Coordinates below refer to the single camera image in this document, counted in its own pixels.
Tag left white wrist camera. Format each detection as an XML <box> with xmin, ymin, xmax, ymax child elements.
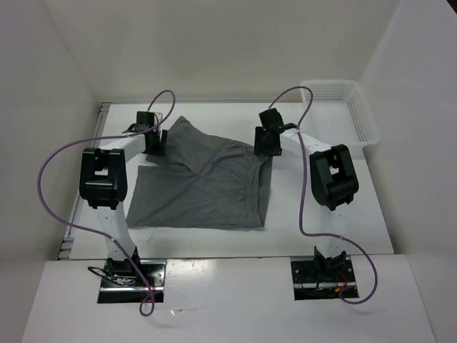
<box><xmin>152</xmin><ymin>112</ymin><xmax>164</xmax><ymax>131</ymax></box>

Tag white plastic basket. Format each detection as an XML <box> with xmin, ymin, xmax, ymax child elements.
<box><xmin>301</xmin><ymin>79</ymin><xmax>381</xmax><ymax>149</ymax></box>

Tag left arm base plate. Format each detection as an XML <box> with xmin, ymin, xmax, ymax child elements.
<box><xmin>88</xmin><ymin>260</ymin><xmax>166</xmax><ymax>304</ymax></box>

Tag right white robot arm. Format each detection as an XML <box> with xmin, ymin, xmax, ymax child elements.
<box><xmin>254</xmin><ymin>108</ymin><xmax>359</xmax><ymax>282</ymax></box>

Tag grey shorts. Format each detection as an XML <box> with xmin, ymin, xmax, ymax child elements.
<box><xmin>126</xmin><ymin>116</ymin><xmax>273</xmax><ymax>230</ymax></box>

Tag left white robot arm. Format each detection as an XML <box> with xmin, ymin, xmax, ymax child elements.
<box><xmin>79</xmin><ymin>111</ymin><xmax>167</xmax><ymax>286</ymax></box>

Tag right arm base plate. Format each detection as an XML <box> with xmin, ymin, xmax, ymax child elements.
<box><xmin>290</xmin><ymin>257</ymin><xmax>358</xmax><ymax>301</ymax></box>

